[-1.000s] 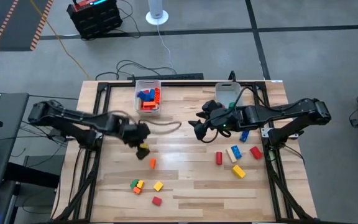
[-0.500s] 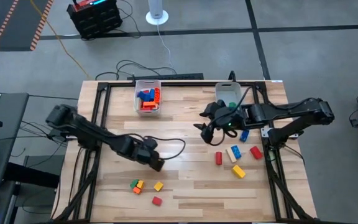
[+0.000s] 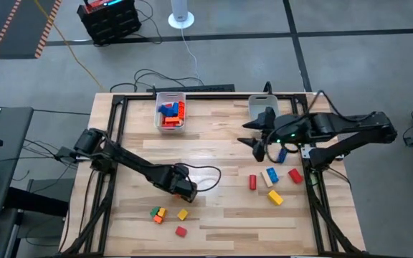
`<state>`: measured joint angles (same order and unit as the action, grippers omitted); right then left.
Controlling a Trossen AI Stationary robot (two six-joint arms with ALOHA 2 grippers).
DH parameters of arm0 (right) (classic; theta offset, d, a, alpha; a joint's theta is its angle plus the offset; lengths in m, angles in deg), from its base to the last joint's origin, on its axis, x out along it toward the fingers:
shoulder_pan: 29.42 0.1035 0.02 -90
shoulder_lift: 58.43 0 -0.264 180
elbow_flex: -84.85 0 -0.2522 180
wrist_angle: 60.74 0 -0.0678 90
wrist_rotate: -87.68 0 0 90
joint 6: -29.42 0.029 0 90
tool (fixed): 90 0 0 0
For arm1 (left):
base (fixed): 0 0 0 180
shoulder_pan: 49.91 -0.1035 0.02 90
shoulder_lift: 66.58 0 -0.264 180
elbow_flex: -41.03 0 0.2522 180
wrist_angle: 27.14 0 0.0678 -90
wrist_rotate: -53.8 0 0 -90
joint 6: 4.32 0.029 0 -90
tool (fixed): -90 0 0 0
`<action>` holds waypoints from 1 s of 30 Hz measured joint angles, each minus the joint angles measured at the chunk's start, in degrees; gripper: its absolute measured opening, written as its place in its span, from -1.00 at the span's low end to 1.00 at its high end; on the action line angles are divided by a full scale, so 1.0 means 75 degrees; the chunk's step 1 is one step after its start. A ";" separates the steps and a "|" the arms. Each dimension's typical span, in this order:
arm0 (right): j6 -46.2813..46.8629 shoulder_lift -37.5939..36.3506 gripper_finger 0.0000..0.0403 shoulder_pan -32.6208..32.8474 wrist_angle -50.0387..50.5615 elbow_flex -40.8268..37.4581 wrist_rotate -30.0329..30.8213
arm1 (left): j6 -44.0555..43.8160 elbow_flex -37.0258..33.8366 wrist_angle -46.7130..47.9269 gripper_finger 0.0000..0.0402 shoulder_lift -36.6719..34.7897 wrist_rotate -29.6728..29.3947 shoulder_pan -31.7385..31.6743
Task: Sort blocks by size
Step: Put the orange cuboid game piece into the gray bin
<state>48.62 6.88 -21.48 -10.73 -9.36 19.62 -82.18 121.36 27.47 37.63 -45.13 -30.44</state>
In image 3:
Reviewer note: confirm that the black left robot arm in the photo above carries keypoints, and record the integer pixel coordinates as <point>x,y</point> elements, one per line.
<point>135,165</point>

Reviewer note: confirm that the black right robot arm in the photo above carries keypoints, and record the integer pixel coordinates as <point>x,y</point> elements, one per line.
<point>353,123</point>

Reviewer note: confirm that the small orange block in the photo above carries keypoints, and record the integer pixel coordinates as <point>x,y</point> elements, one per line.
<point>158,219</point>

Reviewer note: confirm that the black power strip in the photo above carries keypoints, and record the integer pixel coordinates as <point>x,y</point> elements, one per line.
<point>195,88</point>

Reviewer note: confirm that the dark grey desk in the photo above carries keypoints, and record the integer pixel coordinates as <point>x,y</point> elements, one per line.
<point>2,172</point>

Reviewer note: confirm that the black plastic crate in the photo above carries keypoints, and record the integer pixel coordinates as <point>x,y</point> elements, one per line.
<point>109,23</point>

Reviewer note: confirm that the white pedestal stand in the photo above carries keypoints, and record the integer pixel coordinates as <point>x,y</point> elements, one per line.
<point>180,16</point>

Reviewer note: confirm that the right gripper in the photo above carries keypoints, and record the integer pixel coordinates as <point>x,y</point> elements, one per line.
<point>289,129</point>

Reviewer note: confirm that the red cylinder block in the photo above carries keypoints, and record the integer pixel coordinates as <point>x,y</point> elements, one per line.
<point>252,182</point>

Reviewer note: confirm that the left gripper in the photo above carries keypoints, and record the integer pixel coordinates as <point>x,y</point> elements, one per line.
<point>176,179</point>

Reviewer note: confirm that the red studded brick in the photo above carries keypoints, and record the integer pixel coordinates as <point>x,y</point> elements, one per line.
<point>181,109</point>

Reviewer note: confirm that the yellow rectangular block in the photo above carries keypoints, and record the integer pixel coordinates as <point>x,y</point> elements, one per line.
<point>275,197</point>

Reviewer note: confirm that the red half-round block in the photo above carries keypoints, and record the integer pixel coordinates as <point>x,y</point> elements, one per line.
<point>180,231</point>

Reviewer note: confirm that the white plastic bin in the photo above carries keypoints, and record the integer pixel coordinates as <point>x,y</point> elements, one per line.
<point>258,104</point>
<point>163,97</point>

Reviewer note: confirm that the yellow half-round block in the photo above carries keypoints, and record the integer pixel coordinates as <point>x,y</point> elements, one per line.
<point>182,214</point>

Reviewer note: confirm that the green block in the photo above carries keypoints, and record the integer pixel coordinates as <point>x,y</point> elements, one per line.
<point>155,211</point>

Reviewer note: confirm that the blue studded brick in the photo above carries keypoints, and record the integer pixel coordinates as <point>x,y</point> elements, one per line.
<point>282,155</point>
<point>167,109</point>
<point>273,175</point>

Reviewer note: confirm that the wooden plank block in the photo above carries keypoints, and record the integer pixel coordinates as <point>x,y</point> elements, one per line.
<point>266,180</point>

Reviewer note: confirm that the small yellow block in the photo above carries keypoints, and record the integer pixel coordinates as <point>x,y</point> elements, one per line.
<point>162,212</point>

